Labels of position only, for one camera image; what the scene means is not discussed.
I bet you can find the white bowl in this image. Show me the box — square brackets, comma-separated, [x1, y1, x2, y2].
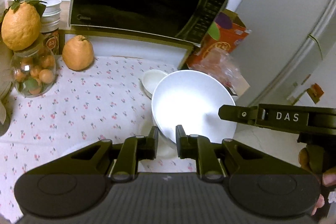
[151, 70, 237, 146]

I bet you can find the cream bowl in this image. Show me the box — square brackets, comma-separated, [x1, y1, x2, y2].
[141, 69, 168, 98]
[157, 132, 177, 159]

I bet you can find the person's right hand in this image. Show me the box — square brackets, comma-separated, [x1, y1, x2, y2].
[298, 148, 335, 215]

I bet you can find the clear plastic snack bag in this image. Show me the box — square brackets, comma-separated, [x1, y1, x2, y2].
[199, 48, 249, 97]

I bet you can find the cherry print tablecloth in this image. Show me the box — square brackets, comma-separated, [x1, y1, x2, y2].
[0, 54, 200, 223]

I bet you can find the grey refrigerator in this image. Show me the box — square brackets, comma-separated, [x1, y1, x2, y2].
[232, 0, 335, 106]

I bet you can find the orange citrus on table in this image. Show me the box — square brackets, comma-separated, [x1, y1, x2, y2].
[62, 35, 95, 71]

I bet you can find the glass jar of tangerines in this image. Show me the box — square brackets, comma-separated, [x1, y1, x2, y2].
[11, 35, 56, 98]

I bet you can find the white Changhong air fryer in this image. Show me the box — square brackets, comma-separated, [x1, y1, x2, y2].
[1, 0, 13, 136]

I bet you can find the large orange citrus on jar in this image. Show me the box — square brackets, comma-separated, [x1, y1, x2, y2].
[1, 0, 46, 51]

